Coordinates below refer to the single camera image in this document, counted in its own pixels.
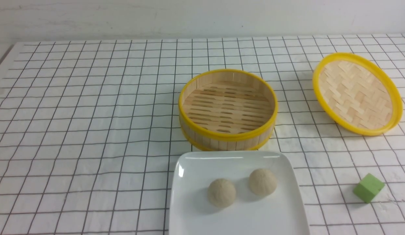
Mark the white steamed bun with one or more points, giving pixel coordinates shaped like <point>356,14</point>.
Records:
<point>262,182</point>
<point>221,193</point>

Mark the bamboo steamer lid yellow rim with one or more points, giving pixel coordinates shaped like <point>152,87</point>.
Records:
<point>357,94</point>

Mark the white square plate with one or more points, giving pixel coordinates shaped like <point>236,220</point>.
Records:
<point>281,213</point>

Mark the bamboo steamer basket yellow rim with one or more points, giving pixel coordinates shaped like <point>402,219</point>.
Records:
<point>227,110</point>

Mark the green wooden block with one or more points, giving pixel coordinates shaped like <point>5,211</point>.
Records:
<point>368,188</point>

